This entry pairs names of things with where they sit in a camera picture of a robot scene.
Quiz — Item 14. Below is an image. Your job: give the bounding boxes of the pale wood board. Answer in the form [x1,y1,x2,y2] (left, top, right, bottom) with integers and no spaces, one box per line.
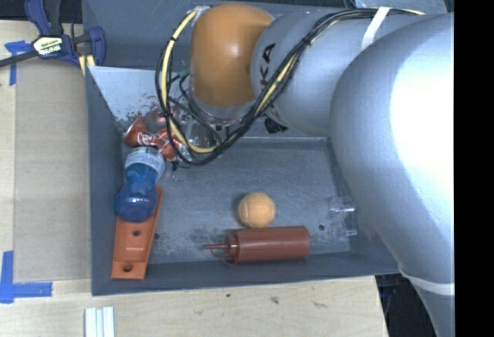
[12,57,93,284]

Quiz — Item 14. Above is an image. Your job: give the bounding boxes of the clear glass piece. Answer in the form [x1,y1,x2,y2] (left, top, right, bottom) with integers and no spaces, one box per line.
[329,195,359,238]

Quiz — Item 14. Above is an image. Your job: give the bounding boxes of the orange flat block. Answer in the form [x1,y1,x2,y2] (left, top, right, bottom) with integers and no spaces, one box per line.
[110,184,164,281]

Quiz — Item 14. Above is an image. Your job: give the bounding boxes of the grey metal bin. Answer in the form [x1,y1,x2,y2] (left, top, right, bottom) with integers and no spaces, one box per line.
[80,0,401,296]

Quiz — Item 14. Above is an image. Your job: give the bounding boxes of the orange ball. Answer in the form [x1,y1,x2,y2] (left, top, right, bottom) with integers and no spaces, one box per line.
[236,191,278,229]

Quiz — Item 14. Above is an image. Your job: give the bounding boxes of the crushed red drink can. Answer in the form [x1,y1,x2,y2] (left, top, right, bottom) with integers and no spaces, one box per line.
[123,111,179,162]

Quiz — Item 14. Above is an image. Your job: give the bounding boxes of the blue plastic bottle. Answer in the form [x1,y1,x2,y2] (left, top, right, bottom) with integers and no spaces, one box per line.
[113,146,167,224]

